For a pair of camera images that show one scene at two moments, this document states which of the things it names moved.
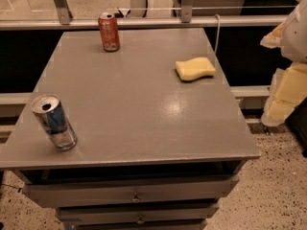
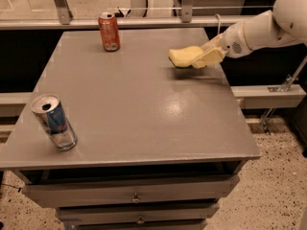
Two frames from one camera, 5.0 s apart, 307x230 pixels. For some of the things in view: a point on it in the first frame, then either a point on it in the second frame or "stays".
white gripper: [296, 35] → [232, 40]
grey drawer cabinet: [153, 151] stays
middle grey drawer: [120, 213] stays
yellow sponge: [194, 68] → [182, 57]
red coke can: [108, 26] stays
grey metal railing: [186, 19] stays
